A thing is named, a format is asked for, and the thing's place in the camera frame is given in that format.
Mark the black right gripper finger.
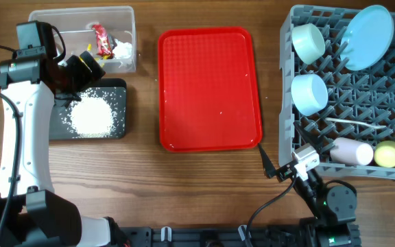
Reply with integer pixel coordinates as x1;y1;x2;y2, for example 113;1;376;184
292;122;324;154
257;143;276;178

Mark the yellow foil wrapper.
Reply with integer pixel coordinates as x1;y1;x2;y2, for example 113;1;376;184
86;44;113;68

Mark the red snack wrapper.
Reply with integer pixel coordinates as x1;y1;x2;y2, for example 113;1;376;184
91;24;112;57

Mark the white pink plastic cup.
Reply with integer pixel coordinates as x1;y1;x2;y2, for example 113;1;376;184
330;137;374;165

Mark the light blue bowl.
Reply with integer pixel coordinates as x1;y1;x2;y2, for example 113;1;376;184
291;74;328;116

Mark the white tissue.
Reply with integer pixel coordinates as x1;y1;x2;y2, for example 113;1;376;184
112;39;133;59

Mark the pile of white rice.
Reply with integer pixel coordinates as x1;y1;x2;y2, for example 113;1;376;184
58;88;117;139

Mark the white plastic spoon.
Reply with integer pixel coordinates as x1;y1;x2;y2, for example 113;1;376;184
324;117;387;130

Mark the yellow plastic cup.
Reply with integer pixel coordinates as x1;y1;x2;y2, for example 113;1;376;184
374;141;395;168

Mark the mint green bowl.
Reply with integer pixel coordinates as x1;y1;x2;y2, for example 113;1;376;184
291;23;325;64

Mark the light blue round plate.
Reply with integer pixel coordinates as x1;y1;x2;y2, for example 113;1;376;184
339;5;394;71

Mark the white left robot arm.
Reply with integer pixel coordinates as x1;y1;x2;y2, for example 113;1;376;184
0;50;137;246

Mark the clear plastic waste bin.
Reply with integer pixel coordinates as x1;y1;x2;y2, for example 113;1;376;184
29;6;136;74

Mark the grey plastic dishwasher rack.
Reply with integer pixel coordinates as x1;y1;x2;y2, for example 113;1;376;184
278;5;395;181

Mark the black plastic tray bin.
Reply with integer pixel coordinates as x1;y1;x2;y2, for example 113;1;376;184
49;78;127;140

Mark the red plastic tray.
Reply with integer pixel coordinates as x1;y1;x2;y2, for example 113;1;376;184
158;27;263;152

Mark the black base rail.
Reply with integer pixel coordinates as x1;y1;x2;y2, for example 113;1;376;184
115;224;361;247

